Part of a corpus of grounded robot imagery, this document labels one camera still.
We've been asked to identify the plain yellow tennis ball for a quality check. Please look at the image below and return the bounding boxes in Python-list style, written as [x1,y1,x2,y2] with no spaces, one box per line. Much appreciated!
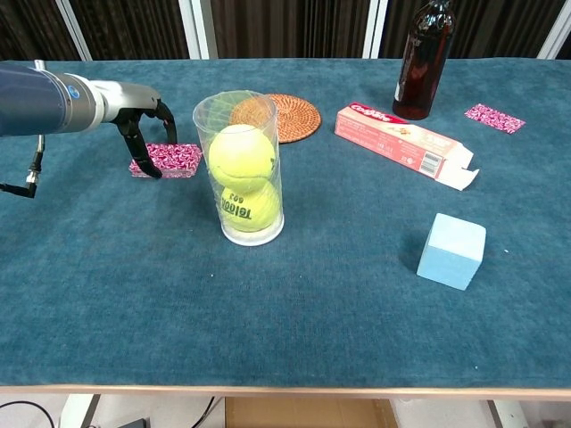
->
[208,124,277,193]

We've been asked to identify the yellow tennis ball black print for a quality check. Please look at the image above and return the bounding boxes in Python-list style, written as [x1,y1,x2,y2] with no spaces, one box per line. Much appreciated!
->
[219,180,282,233]

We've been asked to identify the round woven rattan coaster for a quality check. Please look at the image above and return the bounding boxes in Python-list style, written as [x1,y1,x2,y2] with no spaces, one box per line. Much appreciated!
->
[228,93,322,144]

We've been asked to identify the wide white frame post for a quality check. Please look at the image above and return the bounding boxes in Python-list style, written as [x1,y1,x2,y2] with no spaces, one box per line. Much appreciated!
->
[178,0,219,60]

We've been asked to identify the clear plastic ball tube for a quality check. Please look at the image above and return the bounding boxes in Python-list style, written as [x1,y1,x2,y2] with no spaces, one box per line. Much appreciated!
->
[192,89,286,247]

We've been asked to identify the light blue foam cube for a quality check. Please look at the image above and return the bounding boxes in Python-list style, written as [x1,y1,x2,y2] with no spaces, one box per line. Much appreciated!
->
[416,212,487,292]

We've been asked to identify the white table leg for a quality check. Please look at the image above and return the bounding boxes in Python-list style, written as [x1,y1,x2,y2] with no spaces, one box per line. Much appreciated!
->
[60,394,102,428]
[488,399,532,428]

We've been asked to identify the brown cardboard box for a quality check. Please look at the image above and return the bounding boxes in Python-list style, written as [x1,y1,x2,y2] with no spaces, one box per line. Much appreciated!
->
[224,397,398,428]

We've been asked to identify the red white toothpaste box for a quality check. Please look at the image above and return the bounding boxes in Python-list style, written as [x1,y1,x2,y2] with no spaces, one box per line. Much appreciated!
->
[334,102,481,192]

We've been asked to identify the black floor cable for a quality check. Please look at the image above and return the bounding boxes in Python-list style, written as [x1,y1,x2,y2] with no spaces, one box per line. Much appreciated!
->
[191,395,216,428]
[0,399,57,428]

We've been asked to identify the black arm cable with connector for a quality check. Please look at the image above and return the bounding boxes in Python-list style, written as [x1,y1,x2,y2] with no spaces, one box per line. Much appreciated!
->
[0,133,46,200]

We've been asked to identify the teal velvet table cloth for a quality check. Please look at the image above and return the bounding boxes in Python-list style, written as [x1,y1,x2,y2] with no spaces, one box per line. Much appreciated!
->
[0,57,571,389]

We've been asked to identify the slanted white frame post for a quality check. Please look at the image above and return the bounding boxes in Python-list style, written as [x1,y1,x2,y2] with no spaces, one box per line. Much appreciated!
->
[55,0,93,62]

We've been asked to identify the dark brown glass bottle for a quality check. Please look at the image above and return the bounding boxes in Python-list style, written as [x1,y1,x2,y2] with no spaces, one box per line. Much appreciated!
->
[392,0,457,121]

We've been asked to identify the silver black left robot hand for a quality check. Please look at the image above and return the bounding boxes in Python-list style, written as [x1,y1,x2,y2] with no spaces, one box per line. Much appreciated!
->
[103,81,178,180]

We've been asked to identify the single pink patterned card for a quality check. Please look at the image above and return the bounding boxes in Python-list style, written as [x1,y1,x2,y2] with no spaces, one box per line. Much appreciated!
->
[463,103,526,134]

